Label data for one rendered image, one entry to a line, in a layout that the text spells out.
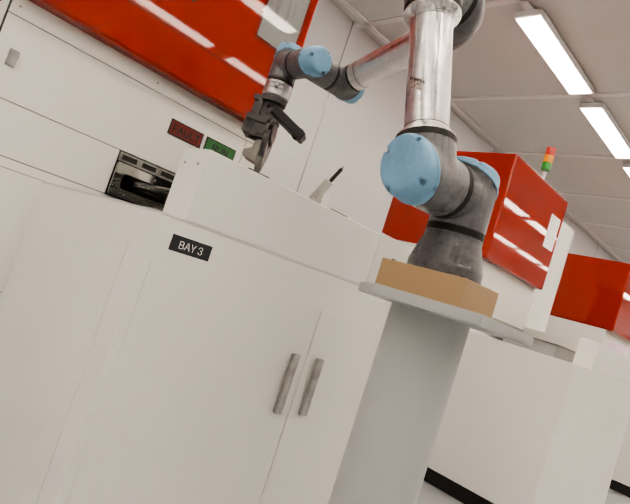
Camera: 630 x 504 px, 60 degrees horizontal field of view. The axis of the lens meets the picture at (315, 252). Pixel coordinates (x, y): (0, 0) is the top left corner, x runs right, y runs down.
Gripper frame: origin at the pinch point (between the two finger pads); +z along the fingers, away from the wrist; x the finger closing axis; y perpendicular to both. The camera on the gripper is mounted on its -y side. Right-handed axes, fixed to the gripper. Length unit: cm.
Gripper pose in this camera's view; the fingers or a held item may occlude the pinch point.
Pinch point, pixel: (258, 171)
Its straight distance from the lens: 149.1
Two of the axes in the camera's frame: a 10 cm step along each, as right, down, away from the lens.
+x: -0.3, -0.8, -10.0
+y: -9.5, -3.1, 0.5
